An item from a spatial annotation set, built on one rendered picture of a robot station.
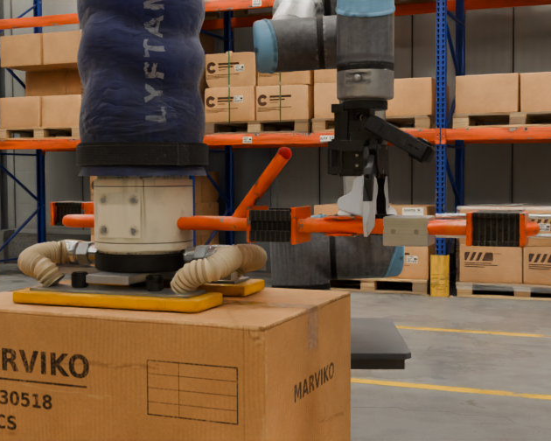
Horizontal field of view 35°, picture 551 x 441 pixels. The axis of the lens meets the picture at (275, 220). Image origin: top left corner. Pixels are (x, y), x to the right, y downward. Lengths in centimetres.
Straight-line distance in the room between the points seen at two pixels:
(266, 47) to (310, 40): 7
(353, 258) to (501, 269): 632
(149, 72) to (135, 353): 45
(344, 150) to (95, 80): 42
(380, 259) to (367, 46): 91
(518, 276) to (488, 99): 169
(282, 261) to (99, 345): 91
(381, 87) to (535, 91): 714
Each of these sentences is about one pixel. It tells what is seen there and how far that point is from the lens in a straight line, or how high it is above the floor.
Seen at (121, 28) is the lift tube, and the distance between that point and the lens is 145.
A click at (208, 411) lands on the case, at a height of 81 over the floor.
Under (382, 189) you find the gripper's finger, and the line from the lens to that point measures 140.
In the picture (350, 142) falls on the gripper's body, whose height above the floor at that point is 121.
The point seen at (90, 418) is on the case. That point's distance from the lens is 140.
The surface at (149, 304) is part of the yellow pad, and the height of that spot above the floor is 95.
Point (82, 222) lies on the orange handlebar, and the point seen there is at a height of 107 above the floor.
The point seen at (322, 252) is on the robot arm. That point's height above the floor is 97.
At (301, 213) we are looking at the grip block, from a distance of 140.
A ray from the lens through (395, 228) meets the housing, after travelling 134.
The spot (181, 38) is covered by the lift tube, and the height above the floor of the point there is 138.
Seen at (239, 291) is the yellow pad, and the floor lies 95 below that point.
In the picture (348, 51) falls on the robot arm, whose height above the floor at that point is 134.
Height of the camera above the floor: 115
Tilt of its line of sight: 3 degrees down
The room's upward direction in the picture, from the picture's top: straight up
